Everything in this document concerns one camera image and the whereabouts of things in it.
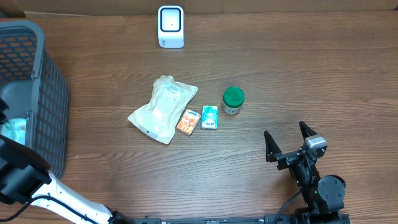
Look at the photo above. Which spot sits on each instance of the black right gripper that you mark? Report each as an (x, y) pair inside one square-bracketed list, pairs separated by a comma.
[(288, 159)]

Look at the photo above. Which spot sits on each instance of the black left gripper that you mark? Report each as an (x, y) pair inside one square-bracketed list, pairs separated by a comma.
[(2, 104)]

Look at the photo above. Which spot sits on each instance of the green lid jar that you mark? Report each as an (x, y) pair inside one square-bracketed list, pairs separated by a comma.
[(233, 99)]

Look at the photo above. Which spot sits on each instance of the teal tissue pack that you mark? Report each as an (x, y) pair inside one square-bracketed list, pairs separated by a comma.
[(209, 117)]

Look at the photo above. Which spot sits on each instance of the orange tissue pack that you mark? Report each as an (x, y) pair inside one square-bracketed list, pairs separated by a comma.
[(188, 122)]

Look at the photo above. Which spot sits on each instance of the beige food pouch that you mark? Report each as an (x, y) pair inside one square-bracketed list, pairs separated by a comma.
[(158, 118)]

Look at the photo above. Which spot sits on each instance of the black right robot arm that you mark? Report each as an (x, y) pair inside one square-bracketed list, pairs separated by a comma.
[(323, 196)]

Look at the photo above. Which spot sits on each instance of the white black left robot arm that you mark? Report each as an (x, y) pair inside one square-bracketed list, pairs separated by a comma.
[(26, 178)]

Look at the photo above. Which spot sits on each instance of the white barcode scanner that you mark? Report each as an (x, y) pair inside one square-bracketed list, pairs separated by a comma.
[(171, 27)]

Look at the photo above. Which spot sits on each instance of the light teal pack in basket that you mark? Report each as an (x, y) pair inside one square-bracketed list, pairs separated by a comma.
[(15, 129)]

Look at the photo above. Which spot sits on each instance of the grey plastic mesh basket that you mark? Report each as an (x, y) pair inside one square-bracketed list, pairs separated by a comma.
[(34, 88)]

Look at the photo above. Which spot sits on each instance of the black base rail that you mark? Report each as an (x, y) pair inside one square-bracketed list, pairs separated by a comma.
[(217, 221)]

